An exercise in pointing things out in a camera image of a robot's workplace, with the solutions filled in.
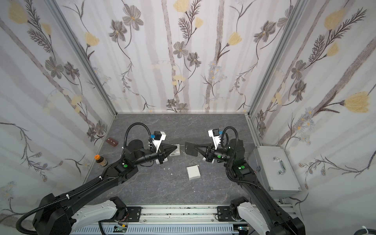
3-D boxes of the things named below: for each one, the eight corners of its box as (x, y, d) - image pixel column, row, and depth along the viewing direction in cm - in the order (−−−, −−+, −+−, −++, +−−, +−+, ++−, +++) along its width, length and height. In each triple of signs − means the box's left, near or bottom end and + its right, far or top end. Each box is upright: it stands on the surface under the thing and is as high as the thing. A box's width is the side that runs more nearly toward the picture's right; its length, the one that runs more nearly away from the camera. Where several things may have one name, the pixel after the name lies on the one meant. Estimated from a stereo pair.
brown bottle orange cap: (99, 166, 93) (92, 161, 86) (101, 161, 95) (94, 154, 89) (106, 166, 93) (100, 161, 86) (108, 161, 95) (102, 154, 89)
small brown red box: (106, 142, 105) (104, 140, 103) (110, 138, 107) (109, 136, 105) (114, 147, 102) (113, 145, 100) (119, 143, 104) (117, 141, 103)
